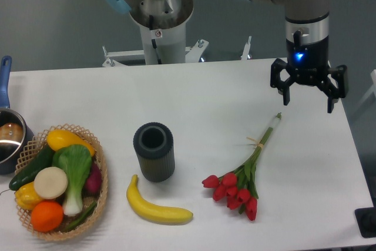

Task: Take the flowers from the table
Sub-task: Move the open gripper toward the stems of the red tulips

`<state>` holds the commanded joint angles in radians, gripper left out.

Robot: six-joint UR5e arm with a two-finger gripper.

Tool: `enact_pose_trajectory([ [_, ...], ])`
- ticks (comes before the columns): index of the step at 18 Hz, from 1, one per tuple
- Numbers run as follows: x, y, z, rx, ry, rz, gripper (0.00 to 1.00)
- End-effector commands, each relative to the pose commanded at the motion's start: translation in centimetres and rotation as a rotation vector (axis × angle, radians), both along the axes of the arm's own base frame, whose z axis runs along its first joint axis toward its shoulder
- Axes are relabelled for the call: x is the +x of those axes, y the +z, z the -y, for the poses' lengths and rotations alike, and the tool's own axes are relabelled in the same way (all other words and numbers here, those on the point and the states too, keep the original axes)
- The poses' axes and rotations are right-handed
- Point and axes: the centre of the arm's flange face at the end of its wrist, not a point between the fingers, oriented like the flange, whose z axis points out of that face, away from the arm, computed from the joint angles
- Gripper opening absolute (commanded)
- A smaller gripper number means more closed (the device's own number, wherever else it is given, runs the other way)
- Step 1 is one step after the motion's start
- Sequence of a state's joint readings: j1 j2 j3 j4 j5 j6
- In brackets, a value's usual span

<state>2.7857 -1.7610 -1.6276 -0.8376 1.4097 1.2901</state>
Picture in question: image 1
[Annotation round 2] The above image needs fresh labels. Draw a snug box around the green bean pod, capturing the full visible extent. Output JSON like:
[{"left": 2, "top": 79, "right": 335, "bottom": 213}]
[{"left": 63, "top": 202, "right": 97, "bottom": 232}]

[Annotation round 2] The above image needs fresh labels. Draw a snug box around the white frame at right edge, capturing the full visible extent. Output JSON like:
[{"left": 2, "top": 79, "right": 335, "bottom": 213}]
[{"left": 351, "top": 69, "right": 375, "bottom": 123}]

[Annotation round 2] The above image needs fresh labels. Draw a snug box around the yellow squash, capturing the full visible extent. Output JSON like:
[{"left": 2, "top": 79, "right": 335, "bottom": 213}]
[{"left": 46, "top": 129, "right": 95, "bottom": 157}]

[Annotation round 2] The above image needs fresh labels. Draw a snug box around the green cucumber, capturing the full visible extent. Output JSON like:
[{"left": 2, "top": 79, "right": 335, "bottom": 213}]
[{"left": 9, "top": 145, "right": 55, "bottom": 191}]

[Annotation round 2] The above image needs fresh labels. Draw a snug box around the grey robot arm with blue caps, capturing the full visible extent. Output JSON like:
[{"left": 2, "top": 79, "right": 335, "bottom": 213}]
[{"left": 105, "top": 0, "right": 348, "bottom": 112}]

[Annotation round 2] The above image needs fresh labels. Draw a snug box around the red tulip bouquet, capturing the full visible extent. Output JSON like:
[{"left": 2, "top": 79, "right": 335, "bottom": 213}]
[{"left": 202, "top": 112, "right": 282, "bottom": 222}]

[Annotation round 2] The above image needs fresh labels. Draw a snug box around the yellow bell pepper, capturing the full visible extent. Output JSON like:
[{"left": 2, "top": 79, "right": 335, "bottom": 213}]
[{"left": 15, "top": 182, "right": 44, "bottom": 210}]

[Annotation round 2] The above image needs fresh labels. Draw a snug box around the woven wicker basket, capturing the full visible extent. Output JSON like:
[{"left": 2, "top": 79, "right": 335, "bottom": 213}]
[{"left": 15, "top": 123, "right": 108, "bottom": 242}]

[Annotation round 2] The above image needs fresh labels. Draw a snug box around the orange fruit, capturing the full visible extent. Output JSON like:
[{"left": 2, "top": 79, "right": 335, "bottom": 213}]
[{"left": 31, "top": 200, "right": 63, "bottom": 232}]

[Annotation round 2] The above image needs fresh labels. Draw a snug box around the green bok choy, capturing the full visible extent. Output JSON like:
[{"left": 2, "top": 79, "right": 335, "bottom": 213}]
[{"left": 52, "top": 144, "right": 92, "bottom": 216}]

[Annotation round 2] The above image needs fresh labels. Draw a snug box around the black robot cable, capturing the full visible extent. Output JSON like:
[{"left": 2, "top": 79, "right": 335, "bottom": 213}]
[{"left": 148, "top": 15, "right": 163, "bottom": 65}]

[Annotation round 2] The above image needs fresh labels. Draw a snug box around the black device at table edge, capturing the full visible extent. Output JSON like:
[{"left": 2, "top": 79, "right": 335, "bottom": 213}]
[{"left": 354, "top": 207, "right": 375, "bottom": 238}]

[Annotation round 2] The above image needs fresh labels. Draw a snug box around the purple red onion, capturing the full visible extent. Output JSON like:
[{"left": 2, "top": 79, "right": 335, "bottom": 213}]
[{"left": 84, "top": 162, "right": 102, "bottom": 195}]

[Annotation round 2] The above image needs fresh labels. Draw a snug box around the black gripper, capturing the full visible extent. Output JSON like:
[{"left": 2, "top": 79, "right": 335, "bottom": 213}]
[{"left": 270, "top": 31, "right": 348, "bottom": 113}]

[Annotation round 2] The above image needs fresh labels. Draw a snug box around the blue handled saucepan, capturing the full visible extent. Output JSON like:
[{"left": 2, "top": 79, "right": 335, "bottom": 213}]
[{"left": 1, "top": 55, "right": 33, "bottom": 175}]

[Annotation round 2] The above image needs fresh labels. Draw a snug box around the dark grey ribbed vase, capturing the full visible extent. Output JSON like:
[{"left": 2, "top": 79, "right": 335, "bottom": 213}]
[{"left": 133, "top": 122, "right": 175, "bottom": 182}]

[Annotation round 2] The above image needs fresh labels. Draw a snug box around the beige round disc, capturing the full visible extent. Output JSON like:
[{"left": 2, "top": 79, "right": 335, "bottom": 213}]
[{"left": 33, "top": 166, "right": 68, "bottom": 199}]

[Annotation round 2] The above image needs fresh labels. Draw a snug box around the yellow banana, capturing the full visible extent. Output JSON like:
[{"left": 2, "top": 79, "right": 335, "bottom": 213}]
[{"left": 126, "top": 175, "right": 193, "bottom": 225}]

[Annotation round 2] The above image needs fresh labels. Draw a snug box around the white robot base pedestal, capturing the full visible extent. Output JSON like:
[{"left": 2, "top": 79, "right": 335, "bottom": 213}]
[{"left": 101, "top": 0, "right": 253, "bottom": 68}]

